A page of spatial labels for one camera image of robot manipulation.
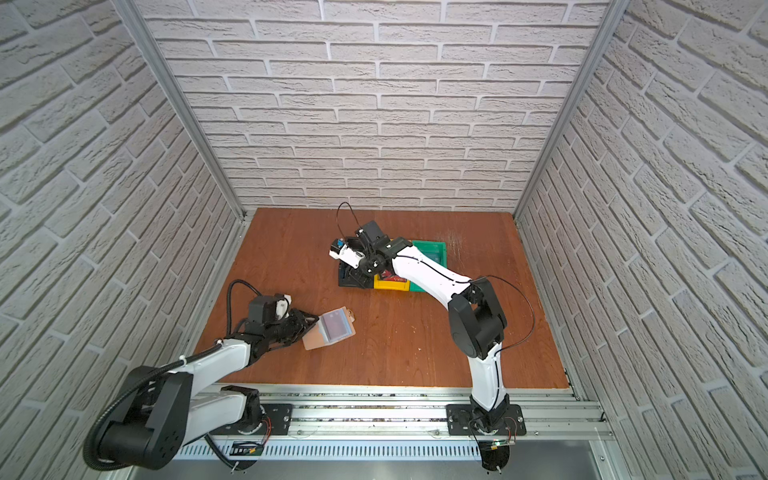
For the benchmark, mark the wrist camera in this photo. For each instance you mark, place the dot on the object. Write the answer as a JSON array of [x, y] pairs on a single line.
[[341, 251], [282, 306]]

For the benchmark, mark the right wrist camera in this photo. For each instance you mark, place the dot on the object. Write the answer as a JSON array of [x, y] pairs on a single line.
[[341, 251]]

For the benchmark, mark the yellow storage bin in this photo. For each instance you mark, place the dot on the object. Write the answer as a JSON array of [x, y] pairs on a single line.
[[387, 280]]

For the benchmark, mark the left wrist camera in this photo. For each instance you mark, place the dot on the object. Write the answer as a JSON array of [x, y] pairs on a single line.
[[282, 306]]

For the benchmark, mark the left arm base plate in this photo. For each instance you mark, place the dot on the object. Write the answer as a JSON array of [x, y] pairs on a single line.
[[275, 417]]

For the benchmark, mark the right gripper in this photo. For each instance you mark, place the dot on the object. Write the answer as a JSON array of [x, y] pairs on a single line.
[[371, 252]]

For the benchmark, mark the aluminium mounting rail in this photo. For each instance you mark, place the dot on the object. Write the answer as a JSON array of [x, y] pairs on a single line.
[[338, 412]]

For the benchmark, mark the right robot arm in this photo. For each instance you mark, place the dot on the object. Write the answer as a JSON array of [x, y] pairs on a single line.
[[476, 318]]

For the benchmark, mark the green storage bin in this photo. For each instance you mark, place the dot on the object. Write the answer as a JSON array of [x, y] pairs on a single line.
[[433, 250]]

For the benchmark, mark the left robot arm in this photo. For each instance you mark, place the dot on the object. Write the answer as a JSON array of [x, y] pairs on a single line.
[[158, 410]]

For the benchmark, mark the black storage bin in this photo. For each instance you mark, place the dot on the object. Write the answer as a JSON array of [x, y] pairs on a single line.
[[349, 277]]

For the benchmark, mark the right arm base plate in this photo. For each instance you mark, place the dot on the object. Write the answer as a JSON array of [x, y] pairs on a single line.
[[467, 420]]

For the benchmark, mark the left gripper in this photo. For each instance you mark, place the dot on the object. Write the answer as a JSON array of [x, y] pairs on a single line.
[[298, 327]]

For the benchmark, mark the tan leather card holder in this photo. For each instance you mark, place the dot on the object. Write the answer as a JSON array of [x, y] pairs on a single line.
[[331, 328]]

